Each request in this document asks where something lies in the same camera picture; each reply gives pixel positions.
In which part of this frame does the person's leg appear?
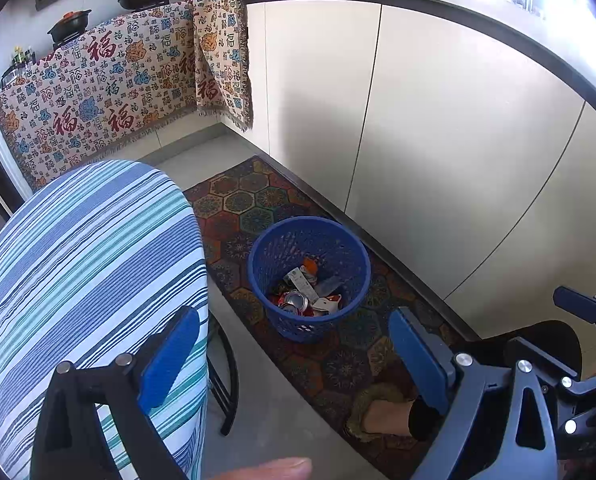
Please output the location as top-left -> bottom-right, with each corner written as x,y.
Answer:
368,399 -> 441,441

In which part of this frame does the patterned floor mat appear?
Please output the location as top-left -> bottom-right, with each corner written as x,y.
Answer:
183,156 -> 479,453

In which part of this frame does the black metal table leg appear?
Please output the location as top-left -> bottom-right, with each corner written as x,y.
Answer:
205,310 -> 239,436

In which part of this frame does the blue mesh waste basket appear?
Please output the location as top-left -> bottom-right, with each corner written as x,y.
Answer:
248,216 -> 372,343

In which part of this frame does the black clay pot orange lid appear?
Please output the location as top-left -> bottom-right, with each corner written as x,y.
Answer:
48,9 -> 92,43

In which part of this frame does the person's left hand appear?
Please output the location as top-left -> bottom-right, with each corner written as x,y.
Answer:
210,456 -> 313,480

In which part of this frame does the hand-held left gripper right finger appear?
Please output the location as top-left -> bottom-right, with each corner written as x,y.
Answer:
388,307 -> 559,480

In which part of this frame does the patterned slipper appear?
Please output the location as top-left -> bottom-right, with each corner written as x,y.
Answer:
345,382 -> 421,443

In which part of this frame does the condiment bottle rack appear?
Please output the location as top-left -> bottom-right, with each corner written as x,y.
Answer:
0,46 -> 36,86

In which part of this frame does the round table, striped cloth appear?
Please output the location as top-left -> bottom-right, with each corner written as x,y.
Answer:
0,160 -> 211,480

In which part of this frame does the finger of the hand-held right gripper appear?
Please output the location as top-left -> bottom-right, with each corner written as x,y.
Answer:
553,286 -> 596,331
507,337 -> 581,391

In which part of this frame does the large printed cloth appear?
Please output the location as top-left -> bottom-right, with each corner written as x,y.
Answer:
0,1 -> 199,192

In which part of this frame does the green white milk carton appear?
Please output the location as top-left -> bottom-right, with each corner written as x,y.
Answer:
285,267 -> 316,301

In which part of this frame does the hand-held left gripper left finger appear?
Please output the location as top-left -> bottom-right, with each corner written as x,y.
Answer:
29,305 -> 201,480

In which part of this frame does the red white crumpled packet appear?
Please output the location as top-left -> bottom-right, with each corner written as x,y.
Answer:
310,295 -> 343,317

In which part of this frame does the small printed cloth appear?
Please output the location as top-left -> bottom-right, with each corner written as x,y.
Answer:
193,0 -> 255,133

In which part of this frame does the crushed silver can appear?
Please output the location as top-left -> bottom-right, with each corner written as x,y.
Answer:
280,290 -> 309,313

